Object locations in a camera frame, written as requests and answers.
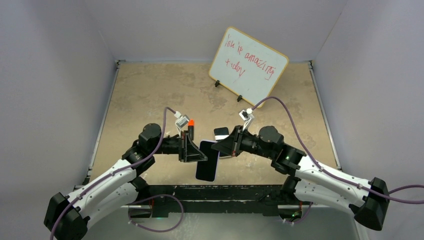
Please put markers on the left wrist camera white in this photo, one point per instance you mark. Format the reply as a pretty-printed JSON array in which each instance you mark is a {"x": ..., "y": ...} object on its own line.
[{"x": 181, "y": 121}]

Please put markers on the white phone case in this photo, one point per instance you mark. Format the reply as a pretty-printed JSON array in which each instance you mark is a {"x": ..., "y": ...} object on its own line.
[{"x": 215, "y": 136}]

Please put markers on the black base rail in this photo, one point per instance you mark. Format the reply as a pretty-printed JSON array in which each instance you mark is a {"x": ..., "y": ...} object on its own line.
[{"x": 158, "y": 201}]

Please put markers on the whiteboard with red writing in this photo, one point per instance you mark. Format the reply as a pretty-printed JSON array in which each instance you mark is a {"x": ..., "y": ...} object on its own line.
[{"x": 247, "y": 67}]

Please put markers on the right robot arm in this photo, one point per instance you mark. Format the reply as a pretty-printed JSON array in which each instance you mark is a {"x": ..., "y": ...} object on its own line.
[{"x": 312, "y": 182}]

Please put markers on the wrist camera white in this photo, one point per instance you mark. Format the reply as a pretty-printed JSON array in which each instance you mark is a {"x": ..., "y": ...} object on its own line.
[
  {"x": 181, "y": 121},
  {"x": 247, "y": 117}
]

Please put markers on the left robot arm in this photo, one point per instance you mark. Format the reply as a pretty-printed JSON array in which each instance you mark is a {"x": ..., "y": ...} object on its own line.
[{"x": 68, "y": 217}]

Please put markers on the black orange marker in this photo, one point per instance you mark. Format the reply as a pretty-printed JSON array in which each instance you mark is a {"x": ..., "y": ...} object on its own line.
[{"x": 190, "y": 128}]

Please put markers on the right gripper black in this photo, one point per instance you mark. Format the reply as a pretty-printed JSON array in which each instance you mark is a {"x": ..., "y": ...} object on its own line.
[{"x": 232, "y": 145}]

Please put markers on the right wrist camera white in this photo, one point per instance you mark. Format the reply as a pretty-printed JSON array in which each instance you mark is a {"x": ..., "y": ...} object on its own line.
[{"x": 247, "y": 117}]

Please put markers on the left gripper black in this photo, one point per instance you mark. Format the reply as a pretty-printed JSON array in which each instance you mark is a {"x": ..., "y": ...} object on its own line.
[{"x": 187, "y": 150}]

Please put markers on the purple phone case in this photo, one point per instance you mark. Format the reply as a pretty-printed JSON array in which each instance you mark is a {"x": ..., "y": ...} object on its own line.
[{"x": 217, "y": 165}]

